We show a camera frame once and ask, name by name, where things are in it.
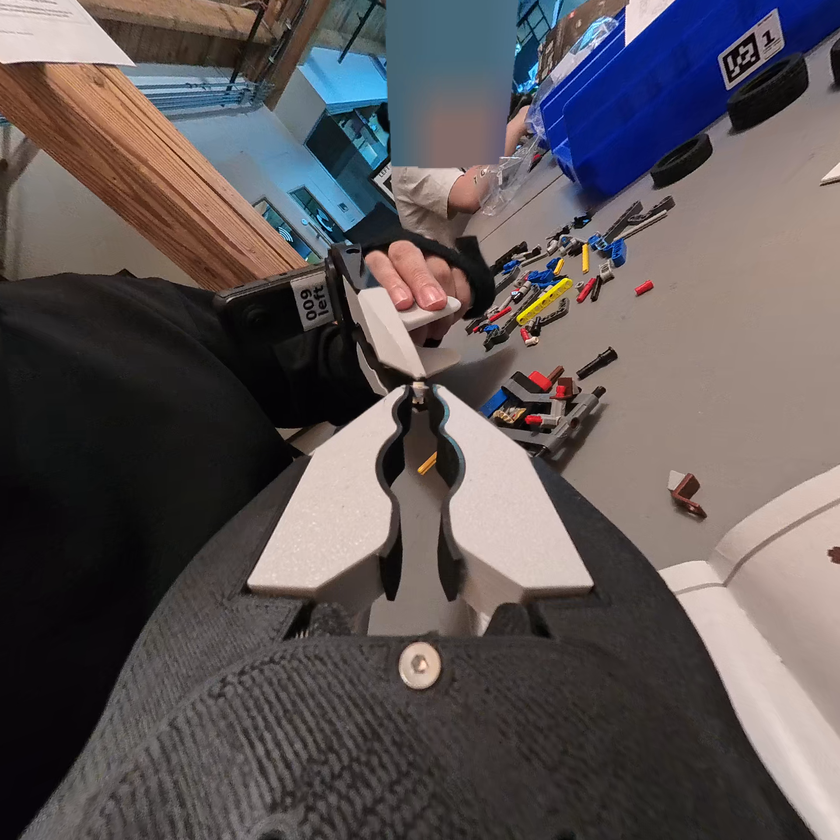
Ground blue storage bin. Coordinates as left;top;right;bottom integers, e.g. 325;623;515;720
535;0;840;198

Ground clear plastic bag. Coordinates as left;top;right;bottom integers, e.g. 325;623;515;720
478;141;549;217

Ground wooden crossbeam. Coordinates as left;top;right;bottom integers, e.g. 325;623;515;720
79;0;332;109

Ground white paper sheets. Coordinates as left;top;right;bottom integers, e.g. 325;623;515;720
623;0;700;42

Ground wooden post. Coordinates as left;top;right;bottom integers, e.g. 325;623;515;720
0;62;329;293

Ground brown and grey lego bracket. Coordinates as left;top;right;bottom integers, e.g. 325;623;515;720
667;470;708;519

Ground yellow lego beam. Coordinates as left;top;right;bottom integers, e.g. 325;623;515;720
515;277;574;327

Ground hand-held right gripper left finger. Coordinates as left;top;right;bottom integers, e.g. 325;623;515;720
246;386;409;601

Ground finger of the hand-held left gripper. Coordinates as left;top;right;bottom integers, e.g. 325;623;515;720
356;330;416;396
357;287;429;383

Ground white paper notice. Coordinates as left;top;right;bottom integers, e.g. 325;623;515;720
0;0;137;67

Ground pile of loose lego pieces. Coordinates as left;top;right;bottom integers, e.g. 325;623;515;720
462;196;677;349

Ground person's left forearm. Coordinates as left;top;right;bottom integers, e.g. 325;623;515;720
217;322;395;431

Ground person's black clothing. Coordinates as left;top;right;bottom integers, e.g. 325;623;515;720
0;272;296;834

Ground partly built lego chassis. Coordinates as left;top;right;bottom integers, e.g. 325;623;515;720
418;371;608;475

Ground open instruction booklet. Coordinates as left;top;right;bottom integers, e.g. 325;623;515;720
659;462;840;840

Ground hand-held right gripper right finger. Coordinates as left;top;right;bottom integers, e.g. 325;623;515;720
430;384;595;603

